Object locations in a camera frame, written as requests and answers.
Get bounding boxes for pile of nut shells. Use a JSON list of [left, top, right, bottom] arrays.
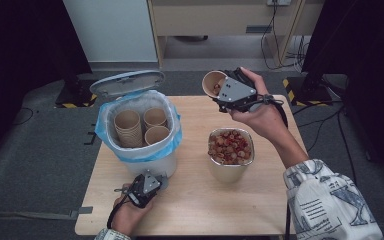
[[208, 129, 253, 165]]

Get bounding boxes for grey tape strip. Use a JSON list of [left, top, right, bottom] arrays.
[[69, 206, 94, 219]]

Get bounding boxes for white patterned left sleeve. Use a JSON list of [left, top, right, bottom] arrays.
[[94, 228, 131, 240]]

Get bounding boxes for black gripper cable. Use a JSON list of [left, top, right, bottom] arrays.
[[106, 195, 130, 230], [256, 94, 289, 129]]

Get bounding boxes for brown paper cup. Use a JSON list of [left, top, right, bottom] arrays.
[[201, 70, 229, 99], [144, 125, 171, 147], [143, 107, 168, 129]]

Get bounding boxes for blue trash bag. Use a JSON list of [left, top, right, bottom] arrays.
[[94, 89, 183, 164]]

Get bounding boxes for dark curtain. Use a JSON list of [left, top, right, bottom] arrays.
[[0, 0, 93, 168], [301, 0, 384, 188]]

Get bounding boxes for metal container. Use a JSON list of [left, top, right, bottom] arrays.
[[207, 127, 256, 184]]

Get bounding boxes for stack of paper cups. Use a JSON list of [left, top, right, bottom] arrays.
[[113, 109, 144, 149]]

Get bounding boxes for white cabinet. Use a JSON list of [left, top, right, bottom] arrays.
[[62, 0, 159, 63]]

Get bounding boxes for black floor cable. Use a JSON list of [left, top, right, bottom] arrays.
[[11, 107, 34, 126]]

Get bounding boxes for black stand base striped tape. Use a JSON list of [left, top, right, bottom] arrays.
[[54, 74, 98, 109], [282, 74, 334, 108]]

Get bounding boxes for wooden desk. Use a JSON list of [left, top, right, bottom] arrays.
[[146, 0, 324, 68]]

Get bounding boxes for white patterned sleeve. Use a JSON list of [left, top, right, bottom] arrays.
[[94, 228, 131, 240], [283, 159, 384, 240]]

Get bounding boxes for black floor cables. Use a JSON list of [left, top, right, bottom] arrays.
[[293, 99, 359, 184]]

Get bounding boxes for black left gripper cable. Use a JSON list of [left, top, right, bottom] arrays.
[[106, 195, 130, 230]]

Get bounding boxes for white patterned right sleeve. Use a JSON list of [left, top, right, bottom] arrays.
[[283, 159, 384, 240]]

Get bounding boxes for white trash bin with lid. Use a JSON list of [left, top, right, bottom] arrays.
[[89, 69, 183, 179]]

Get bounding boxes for person's left hand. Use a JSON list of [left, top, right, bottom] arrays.
[[111, 183, 154, 236]]

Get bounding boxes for black hanging cables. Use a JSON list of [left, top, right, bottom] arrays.
[[259, 0, 311, 71]]

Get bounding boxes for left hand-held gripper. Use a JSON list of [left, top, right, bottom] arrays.
[[126, 170, 169, 209]]

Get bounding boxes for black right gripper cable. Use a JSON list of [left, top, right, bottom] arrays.
[[256, 94, 289, 129]]

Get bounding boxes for person's right hand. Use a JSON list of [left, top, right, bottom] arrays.
[[228, 66, 293, 148]]

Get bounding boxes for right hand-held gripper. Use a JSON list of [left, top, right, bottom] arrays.
[[214, 67, 264, 114]]

